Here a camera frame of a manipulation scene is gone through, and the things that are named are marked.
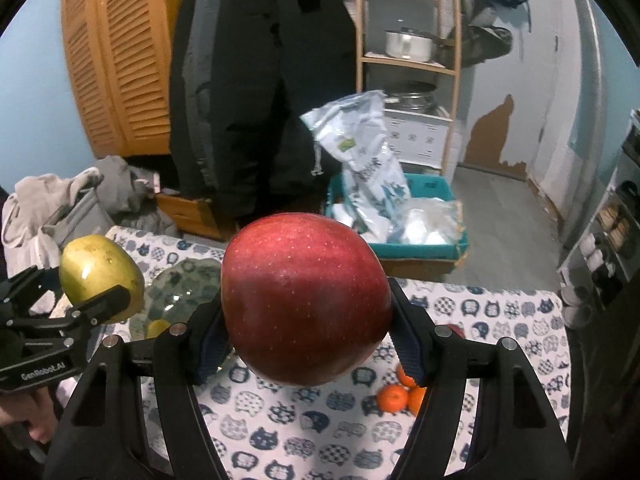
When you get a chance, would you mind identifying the brown cardboard box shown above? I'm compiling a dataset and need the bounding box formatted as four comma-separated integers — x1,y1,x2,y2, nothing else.
370,250,468,281

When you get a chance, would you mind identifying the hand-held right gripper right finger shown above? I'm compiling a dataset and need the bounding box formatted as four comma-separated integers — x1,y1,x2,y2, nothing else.
385,277,573,480

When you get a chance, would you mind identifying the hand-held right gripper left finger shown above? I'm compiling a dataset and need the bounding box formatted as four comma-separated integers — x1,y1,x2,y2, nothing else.
42,292,231,480

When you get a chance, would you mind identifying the steel steamer pot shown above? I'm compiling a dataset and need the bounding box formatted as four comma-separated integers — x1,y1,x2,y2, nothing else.
385,81,440,110

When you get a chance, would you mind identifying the group of shoes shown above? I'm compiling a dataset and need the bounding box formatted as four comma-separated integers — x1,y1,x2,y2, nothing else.
560,180,640,328

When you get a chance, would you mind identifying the wooden louvered wardrobe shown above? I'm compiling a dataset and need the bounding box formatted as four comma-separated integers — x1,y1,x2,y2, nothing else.
60,0,201,158

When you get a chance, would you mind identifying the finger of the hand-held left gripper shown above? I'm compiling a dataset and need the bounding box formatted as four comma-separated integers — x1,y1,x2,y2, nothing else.
75,285,132,326
0,267,63,321

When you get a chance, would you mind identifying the metal shoe rack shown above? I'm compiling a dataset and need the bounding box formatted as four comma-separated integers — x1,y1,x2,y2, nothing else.
557,110,640,331

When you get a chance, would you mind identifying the wooden drawer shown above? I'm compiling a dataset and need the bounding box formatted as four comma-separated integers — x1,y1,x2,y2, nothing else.
155,192,236,241

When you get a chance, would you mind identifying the white door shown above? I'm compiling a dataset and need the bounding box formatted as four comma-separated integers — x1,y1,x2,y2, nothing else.
457,0,586,186

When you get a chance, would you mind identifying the grey clothes pile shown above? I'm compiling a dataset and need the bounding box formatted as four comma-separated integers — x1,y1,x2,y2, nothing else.
82,155,181,236

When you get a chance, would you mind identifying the green glass bowl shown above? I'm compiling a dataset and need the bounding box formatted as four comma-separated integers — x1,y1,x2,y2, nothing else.
127,259,226,343

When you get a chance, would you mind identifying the person's left hand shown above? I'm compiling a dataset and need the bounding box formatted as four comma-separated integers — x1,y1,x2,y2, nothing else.
0,390,58,443

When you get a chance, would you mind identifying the metal cooking pot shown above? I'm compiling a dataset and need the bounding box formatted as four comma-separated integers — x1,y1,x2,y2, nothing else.
384,29,441,61

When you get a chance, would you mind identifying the hanging grey bag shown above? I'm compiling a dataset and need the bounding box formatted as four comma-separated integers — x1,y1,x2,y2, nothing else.
452,5,516,68

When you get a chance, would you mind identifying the wooden shelf rack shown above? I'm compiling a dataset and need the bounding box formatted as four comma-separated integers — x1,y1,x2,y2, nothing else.
352,0,463,176

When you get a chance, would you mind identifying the clear plastic bag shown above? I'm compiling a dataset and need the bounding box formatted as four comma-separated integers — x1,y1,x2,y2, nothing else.
400,197,463,246

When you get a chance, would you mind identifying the teal crate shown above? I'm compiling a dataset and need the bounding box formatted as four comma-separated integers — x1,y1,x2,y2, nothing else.
325,172,471,263

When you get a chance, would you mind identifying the printed plastic bag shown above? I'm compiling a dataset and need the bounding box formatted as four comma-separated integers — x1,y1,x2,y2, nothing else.
300,90,413,241

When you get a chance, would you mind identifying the black coat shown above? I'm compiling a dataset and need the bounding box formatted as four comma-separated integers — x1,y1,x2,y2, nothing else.
169,0,358,221

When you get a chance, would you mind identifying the beige garment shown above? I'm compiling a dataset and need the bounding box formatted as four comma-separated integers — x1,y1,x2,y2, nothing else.
0,167,106,311

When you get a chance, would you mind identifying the cat print tablecloth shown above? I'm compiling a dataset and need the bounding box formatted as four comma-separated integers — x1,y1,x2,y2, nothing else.
50,225,571,480

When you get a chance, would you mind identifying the grey coat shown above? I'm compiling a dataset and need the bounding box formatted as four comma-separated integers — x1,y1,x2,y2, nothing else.
180,0,211,196

